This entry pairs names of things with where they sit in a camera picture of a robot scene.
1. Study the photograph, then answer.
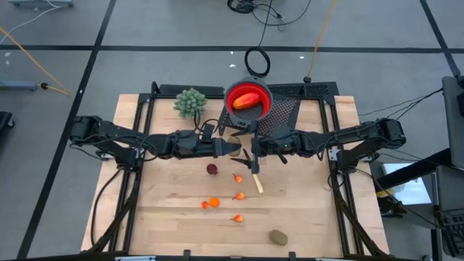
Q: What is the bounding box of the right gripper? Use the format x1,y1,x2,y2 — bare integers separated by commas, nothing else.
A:
230,125,293,175

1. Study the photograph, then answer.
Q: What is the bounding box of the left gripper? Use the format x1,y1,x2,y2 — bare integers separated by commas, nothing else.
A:
195,137,243,160

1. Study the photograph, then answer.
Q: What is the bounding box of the knife with cream handle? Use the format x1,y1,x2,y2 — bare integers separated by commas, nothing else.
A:
252,173,265,194

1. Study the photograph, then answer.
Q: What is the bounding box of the red collapsible colander grey rim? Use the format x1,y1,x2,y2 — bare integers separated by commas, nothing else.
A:
223,75,274,128

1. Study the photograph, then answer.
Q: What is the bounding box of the red orange mango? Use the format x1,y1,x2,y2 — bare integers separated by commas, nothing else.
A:
231,92,261,111

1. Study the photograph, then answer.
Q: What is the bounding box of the black perforated metal stand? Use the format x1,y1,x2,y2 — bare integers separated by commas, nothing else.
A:
217,93,302,138

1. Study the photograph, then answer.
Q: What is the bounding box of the potted green succulent plant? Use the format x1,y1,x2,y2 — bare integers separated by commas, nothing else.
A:
173,87,209,121

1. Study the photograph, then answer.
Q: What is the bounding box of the black perforated panel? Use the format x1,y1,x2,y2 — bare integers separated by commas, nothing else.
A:
270,81,340,99

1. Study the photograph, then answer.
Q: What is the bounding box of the white sheet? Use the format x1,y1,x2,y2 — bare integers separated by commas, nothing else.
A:
381,162,433,206

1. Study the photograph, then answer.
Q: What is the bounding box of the black beam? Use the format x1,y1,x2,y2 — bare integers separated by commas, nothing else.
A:
376,147,455,190

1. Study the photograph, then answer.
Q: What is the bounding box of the grey cabinet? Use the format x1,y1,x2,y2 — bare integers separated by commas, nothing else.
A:
441,75,464,170

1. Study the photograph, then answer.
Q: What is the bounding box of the black keyboard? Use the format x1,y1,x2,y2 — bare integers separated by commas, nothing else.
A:
434,209,464,257

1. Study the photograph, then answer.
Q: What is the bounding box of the grey stand foot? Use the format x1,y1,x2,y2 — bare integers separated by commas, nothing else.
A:
0,79,39,92
9,0,75,9

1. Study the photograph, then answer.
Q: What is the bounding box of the black caster base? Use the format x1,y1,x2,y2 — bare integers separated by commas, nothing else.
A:
0,111,16,132

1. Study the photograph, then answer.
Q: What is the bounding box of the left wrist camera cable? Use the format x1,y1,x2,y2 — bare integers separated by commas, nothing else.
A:
194,110,220,133

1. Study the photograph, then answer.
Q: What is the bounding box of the black cable with coil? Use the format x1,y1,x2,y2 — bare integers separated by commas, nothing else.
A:
243,0,273,79

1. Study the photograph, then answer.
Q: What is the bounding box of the yellow cable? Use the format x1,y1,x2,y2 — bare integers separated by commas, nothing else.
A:
302,0,338,83
0,27,72,97

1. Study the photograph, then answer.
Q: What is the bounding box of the black aluminium table frame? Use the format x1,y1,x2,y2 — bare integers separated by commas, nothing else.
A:
80,80,392,259

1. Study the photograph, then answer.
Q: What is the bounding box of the black cable bundle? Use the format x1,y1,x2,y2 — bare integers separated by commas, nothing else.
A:
226,0,313,33

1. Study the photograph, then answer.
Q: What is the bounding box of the silver metal bracket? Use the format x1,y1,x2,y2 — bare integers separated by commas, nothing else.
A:
115,255,157,261

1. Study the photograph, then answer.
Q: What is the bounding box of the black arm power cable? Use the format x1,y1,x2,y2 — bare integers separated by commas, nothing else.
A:
88,168,123,250

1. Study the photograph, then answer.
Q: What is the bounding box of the white cable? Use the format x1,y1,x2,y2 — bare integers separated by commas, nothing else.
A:
0,0,62,36

